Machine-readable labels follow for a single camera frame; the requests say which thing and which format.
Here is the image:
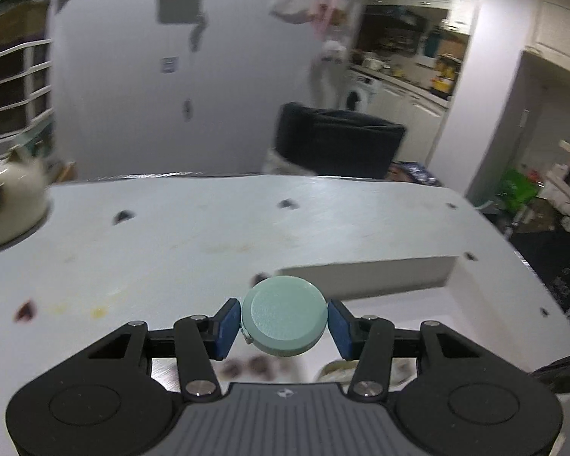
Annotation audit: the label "green bag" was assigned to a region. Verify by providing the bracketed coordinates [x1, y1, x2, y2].
[496, 168, 540, 212]

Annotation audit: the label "white upper cabinet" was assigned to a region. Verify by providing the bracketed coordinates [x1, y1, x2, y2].
[522, 0, 570, 81]

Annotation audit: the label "blue patterned box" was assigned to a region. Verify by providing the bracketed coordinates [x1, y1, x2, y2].
[389, 161, 440, 186]

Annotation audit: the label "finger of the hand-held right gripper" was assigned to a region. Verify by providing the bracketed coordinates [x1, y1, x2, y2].
[527, 347, 570, 393]

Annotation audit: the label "white lower cabinets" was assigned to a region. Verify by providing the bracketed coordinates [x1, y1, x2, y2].
[375, 83, 447, 167]

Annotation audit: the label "white heart-print table cover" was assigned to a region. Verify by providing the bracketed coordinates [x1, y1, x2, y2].
[0, 173, 570, 390]

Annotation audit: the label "grey wall box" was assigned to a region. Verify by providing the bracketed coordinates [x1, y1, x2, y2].
[156, 0, 205, 24]

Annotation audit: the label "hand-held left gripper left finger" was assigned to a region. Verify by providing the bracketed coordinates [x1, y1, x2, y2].
[86, 297, 243, 402]

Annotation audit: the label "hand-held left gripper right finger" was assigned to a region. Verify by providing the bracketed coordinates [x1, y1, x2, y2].
[326, 299, 481, 400]

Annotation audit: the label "dark patterned rug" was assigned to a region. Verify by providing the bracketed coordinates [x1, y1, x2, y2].
[508, 228, 570, 314]

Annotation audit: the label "white shelf unit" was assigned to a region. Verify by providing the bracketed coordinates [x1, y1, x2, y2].
[0, 40, 55, 153]

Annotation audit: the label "white cat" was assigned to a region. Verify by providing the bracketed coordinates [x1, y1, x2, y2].
[0, 145, 53, 250]

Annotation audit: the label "white washing machine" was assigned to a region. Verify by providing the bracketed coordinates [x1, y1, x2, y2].
[343, 73, 381, 114]

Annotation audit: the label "yellow kitchen appliance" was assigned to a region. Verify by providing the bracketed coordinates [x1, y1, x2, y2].
[430, 54, 457, 96]

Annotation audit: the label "hanging white garment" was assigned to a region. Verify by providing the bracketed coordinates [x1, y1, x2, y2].
[309, 40, 352, 105]

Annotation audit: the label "white shallow box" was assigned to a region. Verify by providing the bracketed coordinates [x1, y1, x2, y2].
[278, 254, 570, 385]

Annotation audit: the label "mint green round disc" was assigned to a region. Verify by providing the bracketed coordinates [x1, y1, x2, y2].
[240, 275, 329, 358]

